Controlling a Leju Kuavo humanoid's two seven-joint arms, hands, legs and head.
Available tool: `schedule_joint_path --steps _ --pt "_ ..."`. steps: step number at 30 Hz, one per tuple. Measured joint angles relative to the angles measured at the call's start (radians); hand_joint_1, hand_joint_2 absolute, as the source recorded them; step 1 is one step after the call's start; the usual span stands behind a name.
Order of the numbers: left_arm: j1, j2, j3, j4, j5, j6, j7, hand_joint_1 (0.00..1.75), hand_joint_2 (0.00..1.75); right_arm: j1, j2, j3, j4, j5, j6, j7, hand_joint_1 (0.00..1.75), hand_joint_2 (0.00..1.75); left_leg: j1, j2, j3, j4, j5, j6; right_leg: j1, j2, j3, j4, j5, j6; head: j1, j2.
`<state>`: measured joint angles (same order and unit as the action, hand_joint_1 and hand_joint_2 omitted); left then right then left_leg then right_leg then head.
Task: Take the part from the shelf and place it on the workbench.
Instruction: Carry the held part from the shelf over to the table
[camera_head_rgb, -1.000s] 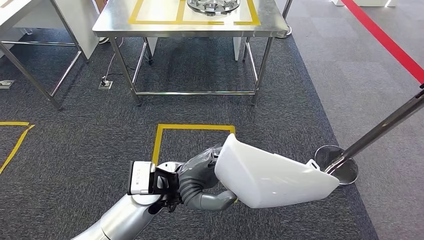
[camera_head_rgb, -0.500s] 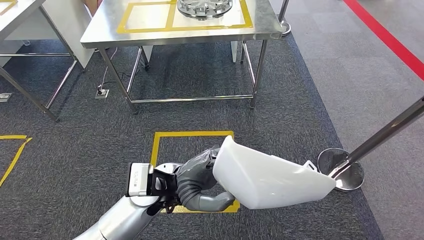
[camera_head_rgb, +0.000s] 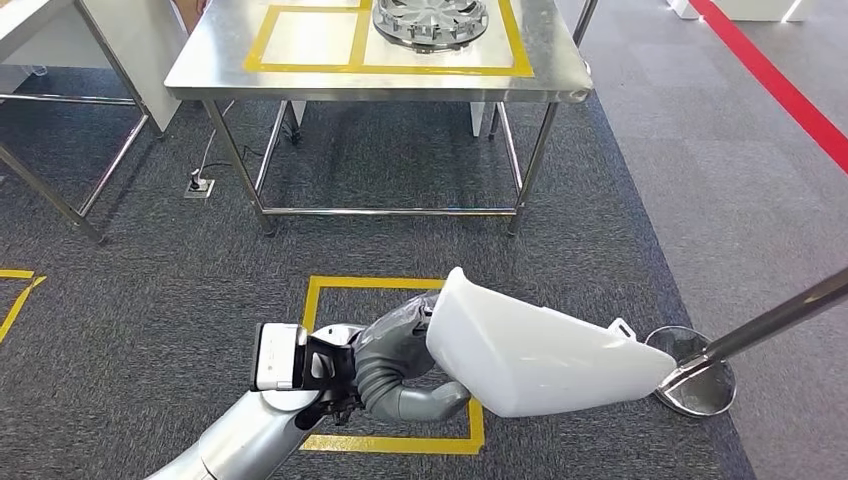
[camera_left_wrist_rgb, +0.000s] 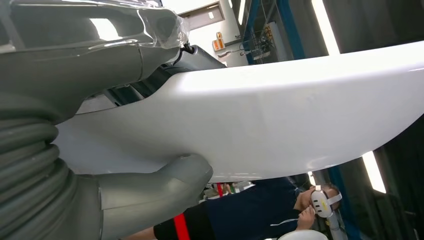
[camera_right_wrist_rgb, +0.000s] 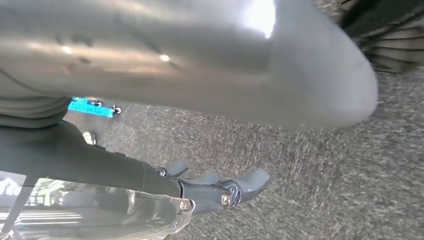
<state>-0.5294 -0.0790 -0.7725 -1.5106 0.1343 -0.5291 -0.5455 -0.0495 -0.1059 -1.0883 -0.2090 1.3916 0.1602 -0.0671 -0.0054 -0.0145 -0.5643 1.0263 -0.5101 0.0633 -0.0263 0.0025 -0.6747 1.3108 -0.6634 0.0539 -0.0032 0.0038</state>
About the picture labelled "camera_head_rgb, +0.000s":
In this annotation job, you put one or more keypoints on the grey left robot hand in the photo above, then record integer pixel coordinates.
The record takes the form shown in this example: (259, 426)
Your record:
(391, 351)

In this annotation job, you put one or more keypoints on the white plastic shell part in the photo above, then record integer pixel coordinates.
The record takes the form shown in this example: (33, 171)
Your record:
(543, 358)

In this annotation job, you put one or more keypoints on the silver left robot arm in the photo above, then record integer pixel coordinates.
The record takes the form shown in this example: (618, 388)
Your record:
(252, 437)

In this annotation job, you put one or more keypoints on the yellow tape on workbench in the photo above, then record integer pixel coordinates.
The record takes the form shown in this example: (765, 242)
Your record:
(397, 69)

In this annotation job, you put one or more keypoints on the stainless steel workbench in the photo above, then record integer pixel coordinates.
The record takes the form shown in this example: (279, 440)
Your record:
(218, 40)

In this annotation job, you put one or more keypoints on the yellow floor tape square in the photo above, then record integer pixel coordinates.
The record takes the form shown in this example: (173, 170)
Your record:
(397, 444)

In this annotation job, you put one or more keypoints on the floor power socket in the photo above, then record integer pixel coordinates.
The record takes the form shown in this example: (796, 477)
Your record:
(199, 189)

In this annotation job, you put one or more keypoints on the grey plastic wheel cover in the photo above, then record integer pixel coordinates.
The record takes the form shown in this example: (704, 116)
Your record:
(424, 41)

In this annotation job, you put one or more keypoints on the white desk with steel legs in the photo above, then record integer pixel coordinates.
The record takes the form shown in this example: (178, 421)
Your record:
(132, 40)

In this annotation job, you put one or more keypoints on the red barrier belt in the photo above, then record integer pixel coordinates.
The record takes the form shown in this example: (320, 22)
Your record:
(775, 76)

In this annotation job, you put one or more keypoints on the white low counter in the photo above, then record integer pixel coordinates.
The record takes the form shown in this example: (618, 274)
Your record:
(748, 8)

